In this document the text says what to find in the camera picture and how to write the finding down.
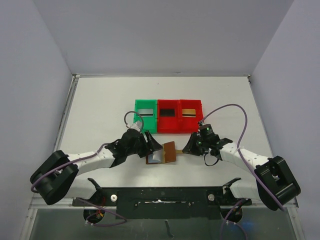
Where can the brown leather card holder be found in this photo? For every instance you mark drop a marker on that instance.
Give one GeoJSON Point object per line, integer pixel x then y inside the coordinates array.
{"type": "Point", "coordinates": [168, 154]}

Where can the red bin right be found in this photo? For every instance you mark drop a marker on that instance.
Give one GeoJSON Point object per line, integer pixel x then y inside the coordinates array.
{"type": "Point", "coordinates": [190, 124]}

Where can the aluminium rail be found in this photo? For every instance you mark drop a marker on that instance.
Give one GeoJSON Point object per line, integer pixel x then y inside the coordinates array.
{"type": "Point", "coordinates": [66, 112]}
{"type": "Point", "coordinates": [39, 203]}

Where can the red bin middle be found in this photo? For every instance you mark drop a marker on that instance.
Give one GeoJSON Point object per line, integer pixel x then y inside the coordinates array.
{"type": "Point", "coordinates": [168, 125]}

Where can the aluminium left rail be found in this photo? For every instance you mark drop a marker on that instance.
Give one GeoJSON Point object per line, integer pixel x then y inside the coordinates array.
{"type": "Point", "coordinates": [66, 112]}

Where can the black card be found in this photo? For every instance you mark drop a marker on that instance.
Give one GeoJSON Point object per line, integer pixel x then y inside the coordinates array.
{"type": "Point", "coordinates": [167, 112]}

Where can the red bin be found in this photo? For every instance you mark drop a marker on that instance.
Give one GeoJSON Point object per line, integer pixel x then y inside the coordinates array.
{"type": "Point", "coordinates": [190, 124]}
{"type": "Point", "coordinates": [168, 125]}

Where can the aluminium front rail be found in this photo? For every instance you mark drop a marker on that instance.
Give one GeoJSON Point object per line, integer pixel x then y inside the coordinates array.
{"type": "Point", "coordinates": [39, 203]}

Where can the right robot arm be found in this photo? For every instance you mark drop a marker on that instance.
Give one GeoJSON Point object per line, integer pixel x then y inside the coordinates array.
{"type": "Point", "coordinates": [274, 183]}

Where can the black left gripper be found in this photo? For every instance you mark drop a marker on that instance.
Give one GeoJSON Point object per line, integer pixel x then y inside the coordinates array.
{"type": "Point", "coordinates": [149, 147]}

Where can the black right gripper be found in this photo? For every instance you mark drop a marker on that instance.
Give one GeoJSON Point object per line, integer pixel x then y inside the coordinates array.
{"type": "Point", "coordinates": [195, 144]}

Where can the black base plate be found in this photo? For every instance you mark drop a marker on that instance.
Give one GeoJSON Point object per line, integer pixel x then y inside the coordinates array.
{"type": "Point", "coordinates": [159, 203]}

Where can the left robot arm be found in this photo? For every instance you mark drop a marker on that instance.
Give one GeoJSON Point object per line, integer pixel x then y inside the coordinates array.
{"type": "Point", "coordinates": [59, 176]}

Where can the green bin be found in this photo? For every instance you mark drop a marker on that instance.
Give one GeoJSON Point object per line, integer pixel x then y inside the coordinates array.
{"type": "Point", "coordinates": [150, 122]}

